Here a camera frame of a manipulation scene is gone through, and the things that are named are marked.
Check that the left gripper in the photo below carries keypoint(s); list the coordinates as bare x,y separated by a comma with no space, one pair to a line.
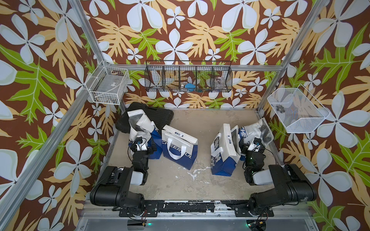
150,150

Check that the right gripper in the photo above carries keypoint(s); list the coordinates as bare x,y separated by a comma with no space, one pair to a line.
261,152

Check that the takeout bag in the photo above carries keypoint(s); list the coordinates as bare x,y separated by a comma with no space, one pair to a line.
225,151
142,126
260,130
179,147

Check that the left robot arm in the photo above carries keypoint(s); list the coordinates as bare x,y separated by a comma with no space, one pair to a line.
112,190

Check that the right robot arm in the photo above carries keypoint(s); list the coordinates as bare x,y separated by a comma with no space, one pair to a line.
291,186

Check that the black plastic tool case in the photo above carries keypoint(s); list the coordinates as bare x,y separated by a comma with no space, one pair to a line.
159,116

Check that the small dark object in mesh basket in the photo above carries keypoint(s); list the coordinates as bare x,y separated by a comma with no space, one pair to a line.
280,109

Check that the white mesh basket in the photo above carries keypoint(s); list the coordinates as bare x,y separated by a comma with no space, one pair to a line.
304,113

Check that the blue object in basket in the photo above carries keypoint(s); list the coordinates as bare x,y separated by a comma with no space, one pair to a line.
190,87

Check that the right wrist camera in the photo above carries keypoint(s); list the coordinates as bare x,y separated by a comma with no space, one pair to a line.
256,145

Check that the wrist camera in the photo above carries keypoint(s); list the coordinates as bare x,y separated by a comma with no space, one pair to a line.
256,145
140,143

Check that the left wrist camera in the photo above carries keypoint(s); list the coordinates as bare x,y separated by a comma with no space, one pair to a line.
140,143

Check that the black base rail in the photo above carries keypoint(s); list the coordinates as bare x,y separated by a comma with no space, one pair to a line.
152,208

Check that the white wire basket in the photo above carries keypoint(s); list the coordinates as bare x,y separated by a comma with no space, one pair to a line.
107,84

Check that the black wire basket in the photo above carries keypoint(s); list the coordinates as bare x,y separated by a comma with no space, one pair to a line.
173,75

